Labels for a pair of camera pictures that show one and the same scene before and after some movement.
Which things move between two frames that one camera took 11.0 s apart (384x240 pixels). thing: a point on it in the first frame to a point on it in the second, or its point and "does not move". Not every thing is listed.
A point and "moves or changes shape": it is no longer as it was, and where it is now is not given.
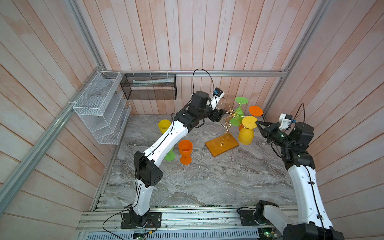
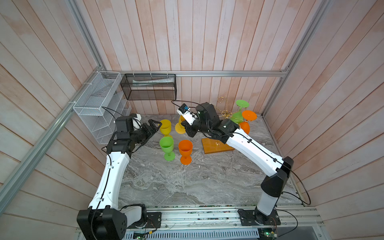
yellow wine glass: (164, 125) does not move
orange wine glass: (255, 111) to (247, 115)
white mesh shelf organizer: (103, 107) does not move
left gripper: (217, 114) to (149, 132)
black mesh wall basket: (149, 86) does not move
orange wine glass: (185, 148) does not move
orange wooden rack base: (221, 144) moves or changes shape
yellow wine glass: (246, 134) moves or changes shape
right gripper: (270, 128) to (188, 128)
